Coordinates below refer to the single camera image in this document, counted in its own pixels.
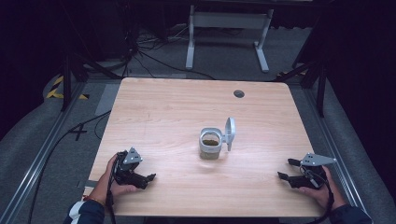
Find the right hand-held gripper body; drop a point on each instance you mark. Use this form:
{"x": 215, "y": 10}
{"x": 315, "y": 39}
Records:
{"x": 313, "y": 174}

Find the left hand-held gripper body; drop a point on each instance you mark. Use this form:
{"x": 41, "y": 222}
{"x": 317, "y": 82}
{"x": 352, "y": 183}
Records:
{"x": 129, "y": 165}

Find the person's right hand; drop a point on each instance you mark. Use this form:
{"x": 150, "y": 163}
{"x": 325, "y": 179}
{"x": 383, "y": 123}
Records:
{"x": 323, "y": 194}

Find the person's left hand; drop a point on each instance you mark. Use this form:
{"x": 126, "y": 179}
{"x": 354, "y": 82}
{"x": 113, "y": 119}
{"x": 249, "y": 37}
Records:
{"x": 107, "y": 183}

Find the red wrist band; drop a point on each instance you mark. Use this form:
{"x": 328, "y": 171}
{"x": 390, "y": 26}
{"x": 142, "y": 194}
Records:
{"x": 93, "y": 199}

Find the brown contents of jar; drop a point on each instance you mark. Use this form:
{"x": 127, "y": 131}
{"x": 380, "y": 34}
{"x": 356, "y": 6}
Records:
{"x": 210, "y": 142}

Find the black metal stand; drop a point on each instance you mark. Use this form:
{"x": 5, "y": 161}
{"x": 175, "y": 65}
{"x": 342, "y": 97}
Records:
{"x": 320, "y": 90}
{"x": 66, "y": 84}

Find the clear jar with white lid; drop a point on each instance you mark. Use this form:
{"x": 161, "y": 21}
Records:
{"x": 214, "y": 140}

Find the grey table grommet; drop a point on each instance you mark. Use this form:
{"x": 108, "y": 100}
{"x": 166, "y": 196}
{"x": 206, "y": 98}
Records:
{"x": 238, "y": 93}

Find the yellow black floor tape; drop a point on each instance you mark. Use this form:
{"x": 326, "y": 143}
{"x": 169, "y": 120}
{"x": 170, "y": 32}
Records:
{"x": 54, "y": 91}

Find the dark curtain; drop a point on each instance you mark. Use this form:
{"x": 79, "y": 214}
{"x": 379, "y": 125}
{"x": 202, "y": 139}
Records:
{"x": 361, "y": 62}
{"x": 28, "y": 46}

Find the aluminium floor rail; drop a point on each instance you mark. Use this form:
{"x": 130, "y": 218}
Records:
{"x": 336, "y": 149}
{"x": 37, "y": 161}

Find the white metal stand frame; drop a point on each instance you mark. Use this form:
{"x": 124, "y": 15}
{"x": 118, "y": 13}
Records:
{"x": 229, "y": 20}

